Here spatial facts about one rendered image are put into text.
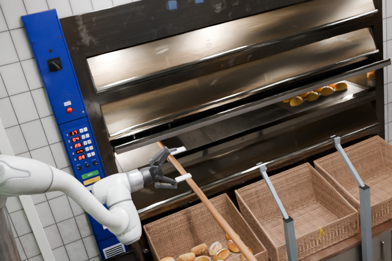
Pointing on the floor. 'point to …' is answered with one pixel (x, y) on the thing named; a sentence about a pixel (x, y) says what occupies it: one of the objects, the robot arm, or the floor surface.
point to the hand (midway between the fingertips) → (185, 162)
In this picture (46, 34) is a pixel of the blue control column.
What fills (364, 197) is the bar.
